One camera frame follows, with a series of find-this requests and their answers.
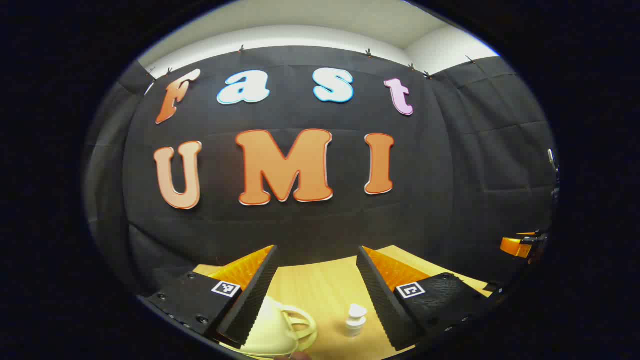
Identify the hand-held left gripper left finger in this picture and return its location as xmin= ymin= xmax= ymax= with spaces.
xmin=142 ymin=244 xmax=280 ymax=351

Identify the white pump bottle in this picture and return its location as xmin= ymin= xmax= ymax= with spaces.
xmin=345 ymin=303 xmax=368 ymax=338

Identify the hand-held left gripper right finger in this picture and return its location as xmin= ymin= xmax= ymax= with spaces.
xmin=356 ymin=245 xmax=493 ymax=352

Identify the black backdrop cloth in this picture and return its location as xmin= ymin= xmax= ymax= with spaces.
xmin=82 ymin=45 xmax=561 ymax=301

